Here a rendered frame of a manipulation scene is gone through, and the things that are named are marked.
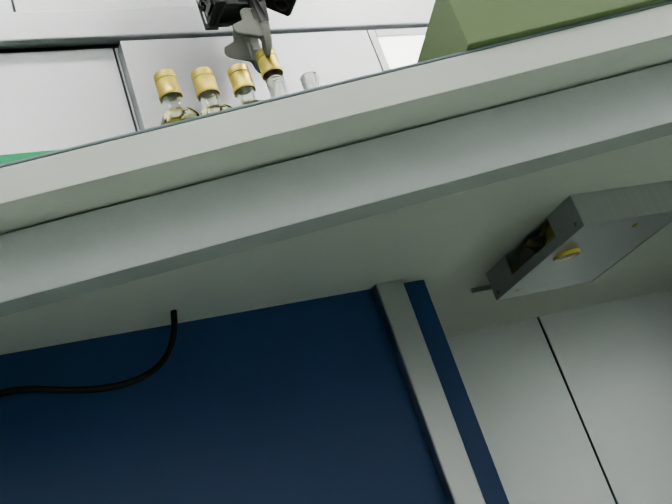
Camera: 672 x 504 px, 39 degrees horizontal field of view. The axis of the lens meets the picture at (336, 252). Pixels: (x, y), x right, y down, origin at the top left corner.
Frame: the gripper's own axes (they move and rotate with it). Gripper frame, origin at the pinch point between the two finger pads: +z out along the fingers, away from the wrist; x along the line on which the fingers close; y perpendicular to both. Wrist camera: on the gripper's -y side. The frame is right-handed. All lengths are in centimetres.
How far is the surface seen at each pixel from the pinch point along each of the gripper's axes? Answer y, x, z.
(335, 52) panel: -19.7, -11.8, -8.8
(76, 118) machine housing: 28.5, -14.6, -1.0
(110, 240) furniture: 43, 45, 50
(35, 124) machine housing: 35.0, -14.5, -0.5
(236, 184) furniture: 32, 49, 48
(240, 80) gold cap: 6.6, 2.1, 5.4
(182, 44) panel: 8.4, -11.6, -12.2
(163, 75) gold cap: 18.2, 1.8, 3.4
